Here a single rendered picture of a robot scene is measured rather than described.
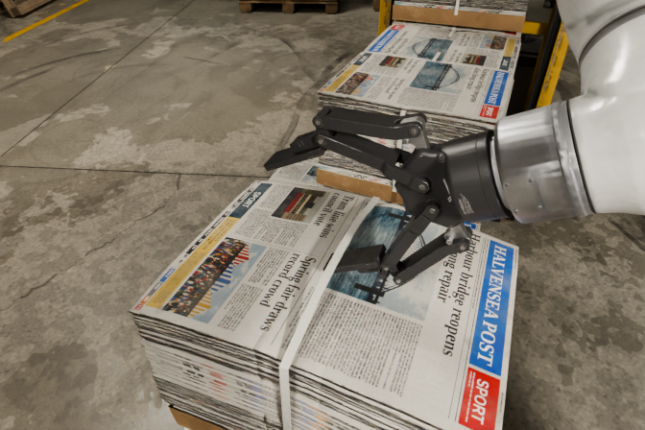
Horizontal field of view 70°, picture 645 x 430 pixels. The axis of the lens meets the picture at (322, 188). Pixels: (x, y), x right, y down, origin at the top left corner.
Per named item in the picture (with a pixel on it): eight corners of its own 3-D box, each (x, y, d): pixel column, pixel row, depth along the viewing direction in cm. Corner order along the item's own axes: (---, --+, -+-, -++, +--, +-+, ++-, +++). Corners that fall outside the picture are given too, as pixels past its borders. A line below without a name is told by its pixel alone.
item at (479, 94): (316, 95, 96) (316, 90, 95) (362, 53, 117) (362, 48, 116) (499, 129, 84) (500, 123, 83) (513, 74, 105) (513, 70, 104)
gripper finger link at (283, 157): (322, 155, 43) (319, 149, 42) (266, 172, 46) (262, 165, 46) (333, 141, 45) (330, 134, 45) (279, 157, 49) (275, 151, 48)
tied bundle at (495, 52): (355, 131, 131) (359, 51, 118) (385, 91, 153) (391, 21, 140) (492, 157, 119) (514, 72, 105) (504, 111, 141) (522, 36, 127)
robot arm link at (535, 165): (598, 239, 33) (513, 250, 37) (589, 175, 40) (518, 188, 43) (567, 131, 30) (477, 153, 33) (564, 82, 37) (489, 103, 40)
